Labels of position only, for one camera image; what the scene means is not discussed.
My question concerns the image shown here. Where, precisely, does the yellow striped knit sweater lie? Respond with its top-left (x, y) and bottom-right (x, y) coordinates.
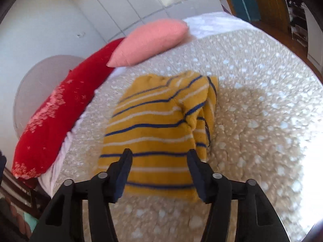
top-left (97, 71), bottom-right (219, 201)

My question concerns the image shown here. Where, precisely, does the long red floral pillow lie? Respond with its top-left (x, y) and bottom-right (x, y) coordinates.
top-left (12, 38), bottom-right (122, 180)

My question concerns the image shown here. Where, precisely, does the beige heart-patterned quilt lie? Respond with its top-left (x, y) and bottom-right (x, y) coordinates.
top-left (56, 29), bottom-right (322, 241)

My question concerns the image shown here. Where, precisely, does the grey padded headboard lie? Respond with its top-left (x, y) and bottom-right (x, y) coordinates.
top-left (13, 55), bottom-right (84, 137)

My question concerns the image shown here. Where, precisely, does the white desk shelf unit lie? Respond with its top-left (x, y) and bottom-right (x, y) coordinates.
top-left (304, 5), bottom-right (322, 73)

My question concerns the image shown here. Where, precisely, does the pink ribbed pillow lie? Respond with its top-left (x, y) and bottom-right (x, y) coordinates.
top-left (107, 19), bottom-right (189, 67)

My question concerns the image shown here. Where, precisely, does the white bed sheet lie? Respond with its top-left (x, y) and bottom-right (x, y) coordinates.
top-left (38, 12), bottom-right (255, 197)

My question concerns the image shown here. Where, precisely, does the brown wooden door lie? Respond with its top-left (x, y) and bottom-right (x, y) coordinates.
top-left (256, 0), bottom-right (290, 34)

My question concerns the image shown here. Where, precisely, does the white shoe rack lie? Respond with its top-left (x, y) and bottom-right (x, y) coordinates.
top-left (285, 0), bottom-right (308, 48)

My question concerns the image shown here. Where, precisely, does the white glossy wardrobe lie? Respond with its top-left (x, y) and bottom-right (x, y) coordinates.
top-left (73, 0), bottom-right (223, 42)

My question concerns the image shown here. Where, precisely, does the white wall socket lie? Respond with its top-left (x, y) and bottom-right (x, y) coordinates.
top-left (77, 32), bottom-right (85, 38)

